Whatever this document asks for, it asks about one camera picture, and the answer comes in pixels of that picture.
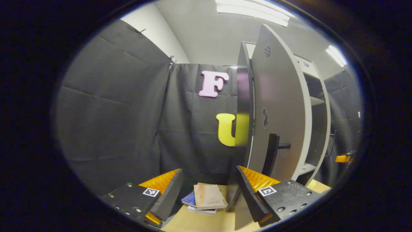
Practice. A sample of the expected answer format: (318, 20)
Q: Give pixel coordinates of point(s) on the grey cabinet door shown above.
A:
(329, 129)
(280, 106)

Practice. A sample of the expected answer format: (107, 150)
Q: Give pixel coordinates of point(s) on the grey cabinet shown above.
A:
(243, 96)

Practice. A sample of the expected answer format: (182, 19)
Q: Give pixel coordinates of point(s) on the small ceiling light panel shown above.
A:
(336, 55)

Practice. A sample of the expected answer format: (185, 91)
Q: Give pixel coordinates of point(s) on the grey cabinet shelf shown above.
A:
(317, 101)

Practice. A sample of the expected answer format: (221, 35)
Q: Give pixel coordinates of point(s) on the white book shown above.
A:
(202, 211)

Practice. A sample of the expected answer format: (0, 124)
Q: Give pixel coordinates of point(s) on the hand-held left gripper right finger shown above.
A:
(249, 196)

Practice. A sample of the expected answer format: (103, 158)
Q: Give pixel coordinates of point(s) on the dark stand with white tip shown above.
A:
(359, 114)

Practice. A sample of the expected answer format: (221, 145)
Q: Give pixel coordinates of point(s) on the large ceiling light panel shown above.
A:
(254, 11)

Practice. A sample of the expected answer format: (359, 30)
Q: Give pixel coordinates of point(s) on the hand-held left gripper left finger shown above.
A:
(169, 196)

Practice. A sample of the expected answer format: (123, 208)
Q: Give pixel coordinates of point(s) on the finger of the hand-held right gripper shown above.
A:
(341, 158)

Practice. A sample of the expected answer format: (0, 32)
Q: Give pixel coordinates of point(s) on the tan book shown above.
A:
(210, 196)

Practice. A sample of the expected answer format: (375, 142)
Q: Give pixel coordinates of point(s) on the blue book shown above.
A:
(190, 199)

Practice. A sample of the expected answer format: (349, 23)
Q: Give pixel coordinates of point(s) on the black backdrop cloth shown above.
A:
(112, 129)

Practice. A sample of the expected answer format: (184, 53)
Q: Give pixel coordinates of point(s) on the black cloth clip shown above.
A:
(141, 31)
(171, 61)

